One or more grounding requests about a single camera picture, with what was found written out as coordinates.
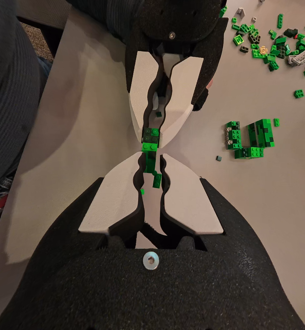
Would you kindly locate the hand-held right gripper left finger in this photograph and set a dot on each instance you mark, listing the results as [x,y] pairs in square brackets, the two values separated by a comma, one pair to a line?
[113,201]

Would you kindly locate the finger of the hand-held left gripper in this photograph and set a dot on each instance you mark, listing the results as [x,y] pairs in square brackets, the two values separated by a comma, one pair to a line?
[183,90]
[139,85]

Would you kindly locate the person's dark striped sweater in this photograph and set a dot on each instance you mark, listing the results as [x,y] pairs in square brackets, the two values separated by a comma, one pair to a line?
[8,90]

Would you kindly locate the pile of loose green bricks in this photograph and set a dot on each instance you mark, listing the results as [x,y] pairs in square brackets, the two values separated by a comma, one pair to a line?
[276,49]

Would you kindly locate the grey desk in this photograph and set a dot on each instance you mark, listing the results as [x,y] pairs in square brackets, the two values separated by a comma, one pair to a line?
[245,206]

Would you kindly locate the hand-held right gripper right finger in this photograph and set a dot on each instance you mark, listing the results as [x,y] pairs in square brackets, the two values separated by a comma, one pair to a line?
[191,203]

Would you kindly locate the U-shaped green brick model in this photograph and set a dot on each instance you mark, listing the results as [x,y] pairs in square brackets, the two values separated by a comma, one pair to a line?
[249,152]

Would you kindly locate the green two-stud brick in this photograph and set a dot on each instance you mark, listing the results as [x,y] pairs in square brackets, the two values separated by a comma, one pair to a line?
[299,93]

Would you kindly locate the person's left hand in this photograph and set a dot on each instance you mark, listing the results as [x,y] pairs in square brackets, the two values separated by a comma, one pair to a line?
[210,84]

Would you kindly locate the green brick assembly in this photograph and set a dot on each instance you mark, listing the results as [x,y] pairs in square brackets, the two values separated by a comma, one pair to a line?
[150,148]

